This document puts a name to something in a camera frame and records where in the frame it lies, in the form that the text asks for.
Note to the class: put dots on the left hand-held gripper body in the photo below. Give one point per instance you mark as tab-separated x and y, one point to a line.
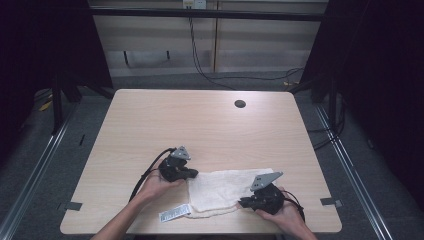
173	168

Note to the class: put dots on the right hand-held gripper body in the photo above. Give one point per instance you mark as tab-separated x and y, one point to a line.
268	200

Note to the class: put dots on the cream white towel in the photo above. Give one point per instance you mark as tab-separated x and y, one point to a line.
216	193

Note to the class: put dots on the person's right hand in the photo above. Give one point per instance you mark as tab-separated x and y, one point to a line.
286	216

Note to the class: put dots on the person's left hand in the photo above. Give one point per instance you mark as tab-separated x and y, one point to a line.
155	186

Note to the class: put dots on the grey tape piece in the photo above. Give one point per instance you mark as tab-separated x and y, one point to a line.
70	206
330	201

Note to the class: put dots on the black metal stand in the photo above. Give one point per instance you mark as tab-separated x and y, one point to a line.
57	106
332	103

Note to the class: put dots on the black horizontal metal bar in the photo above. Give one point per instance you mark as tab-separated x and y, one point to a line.
206	14

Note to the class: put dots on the dark curtain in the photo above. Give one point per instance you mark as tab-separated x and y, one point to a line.
383	83
40	46

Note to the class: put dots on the silver floor rail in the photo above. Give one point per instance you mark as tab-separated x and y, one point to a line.
353	173
36	166

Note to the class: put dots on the white wall power socket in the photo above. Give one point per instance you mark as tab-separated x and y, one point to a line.
195	4

